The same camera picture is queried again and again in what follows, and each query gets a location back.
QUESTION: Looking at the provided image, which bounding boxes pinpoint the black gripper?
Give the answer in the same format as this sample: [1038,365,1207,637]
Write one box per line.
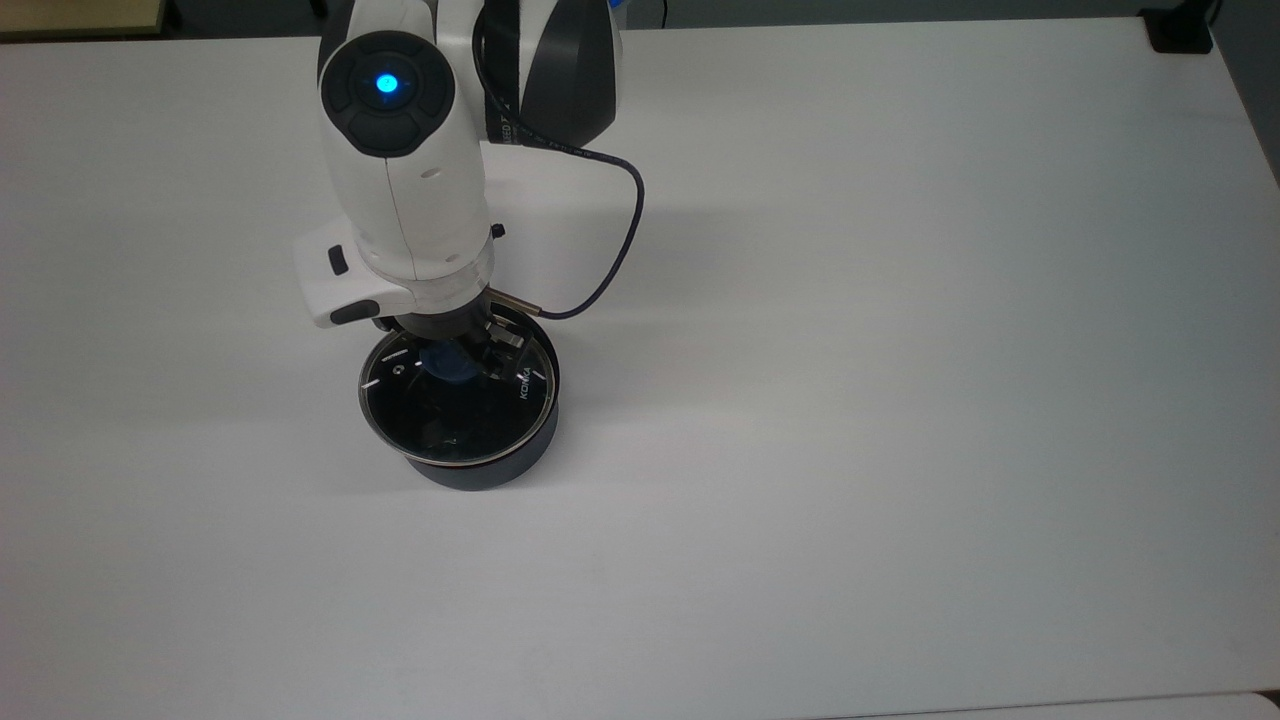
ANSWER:
[376,298,529,397]

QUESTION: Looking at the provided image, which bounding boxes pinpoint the glass lid with blue knob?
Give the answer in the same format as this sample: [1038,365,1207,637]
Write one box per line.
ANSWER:
[358,314,557,469]

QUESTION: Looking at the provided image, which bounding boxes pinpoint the yellowish wooden board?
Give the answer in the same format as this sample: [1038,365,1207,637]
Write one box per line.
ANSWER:
[0,0,168,37]

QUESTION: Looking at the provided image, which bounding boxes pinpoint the black table clamp block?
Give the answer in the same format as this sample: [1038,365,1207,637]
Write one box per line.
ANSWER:
[1143,3,1218,56]

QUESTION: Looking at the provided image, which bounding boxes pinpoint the black saucepan with blue handle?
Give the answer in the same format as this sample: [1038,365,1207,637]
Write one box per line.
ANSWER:
[358,312,561,493]

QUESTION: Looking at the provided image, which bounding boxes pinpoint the black cable on robot arm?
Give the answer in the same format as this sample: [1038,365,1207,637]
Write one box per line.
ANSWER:
[472,0,647,322]

